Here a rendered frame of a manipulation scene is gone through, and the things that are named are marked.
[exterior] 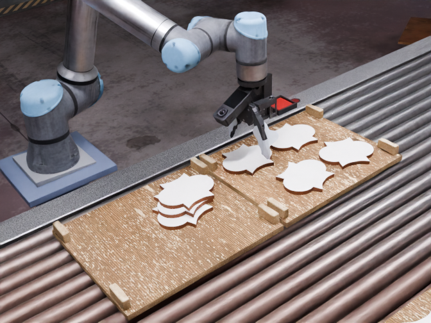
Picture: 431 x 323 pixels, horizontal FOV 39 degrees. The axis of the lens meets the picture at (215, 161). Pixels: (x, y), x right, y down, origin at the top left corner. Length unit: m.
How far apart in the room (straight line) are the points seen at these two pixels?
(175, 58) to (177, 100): 2.64
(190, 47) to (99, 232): 0.47
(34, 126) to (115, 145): 1.89
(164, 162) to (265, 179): 0.30
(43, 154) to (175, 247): 0.57
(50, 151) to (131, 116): 2.15
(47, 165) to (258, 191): 0.62
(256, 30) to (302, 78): 2.79
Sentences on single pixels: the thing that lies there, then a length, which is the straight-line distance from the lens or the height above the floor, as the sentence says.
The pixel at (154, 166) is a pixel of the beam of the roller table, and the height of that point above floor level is 0.91.
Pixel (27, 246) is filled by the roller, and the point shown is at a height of 0.91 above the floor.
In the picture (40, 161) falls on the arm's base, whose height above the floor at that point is 0.91.
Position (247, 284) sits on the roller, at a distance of 1.26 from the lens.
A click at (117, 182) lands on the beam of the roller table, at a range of 1.61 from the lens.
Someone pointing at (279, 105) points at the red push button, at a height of 0.93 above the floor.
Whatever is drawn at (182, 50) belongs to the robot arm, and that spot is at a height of 1.30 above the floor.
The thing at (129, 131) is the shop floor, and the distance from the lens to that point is 3.71.
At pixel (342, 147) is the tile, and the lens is 1.63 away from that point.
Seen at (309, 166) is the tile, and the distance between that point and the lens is 1.55.
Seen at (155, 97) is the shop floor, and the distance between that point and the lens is 4.07.
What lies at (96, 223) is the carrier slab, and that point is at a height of 0.94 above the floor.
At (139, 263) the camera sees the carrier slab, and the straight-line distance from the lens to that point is 1.32.
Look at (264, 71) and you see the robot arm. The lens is 1.46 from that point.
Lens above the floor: 1.81
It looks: 33 degrees down
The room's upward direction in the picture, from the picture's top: 5 degrees counter-clockwise
